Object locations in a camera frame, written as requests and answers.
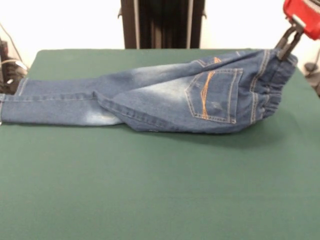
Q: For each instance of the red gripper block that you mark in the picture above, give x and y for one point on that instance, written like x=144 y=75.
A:
x=307 y=15

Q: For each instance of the blue denim jeans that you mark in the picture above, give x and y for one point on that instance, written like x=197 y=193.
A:
x=162 y=100

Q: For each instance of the black stand leg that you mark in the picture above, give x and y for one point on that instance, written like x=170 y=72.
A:
x=310 y=67

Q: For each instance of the dark green table cloth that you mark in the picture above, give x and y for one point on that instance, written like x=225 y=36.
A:
x=150 y=187

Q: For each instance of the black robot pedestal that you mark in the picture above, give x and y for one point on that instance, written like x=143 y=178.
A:
x=162 y=25

